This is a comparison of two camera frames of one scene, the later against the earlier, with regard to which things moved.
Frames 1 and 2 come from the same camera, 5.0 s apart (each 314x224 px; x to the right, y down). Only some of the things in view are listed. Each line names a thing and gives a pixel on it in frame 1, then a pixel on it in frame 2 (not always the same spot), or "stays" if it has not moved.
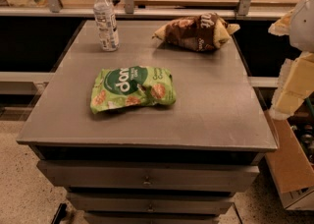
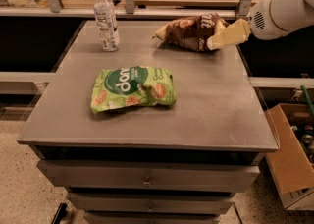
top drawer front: [193, 176] stays
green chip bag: [118, 86] stays
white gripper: [303, 27] → [261, 22]
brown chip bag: [201, 32] stays
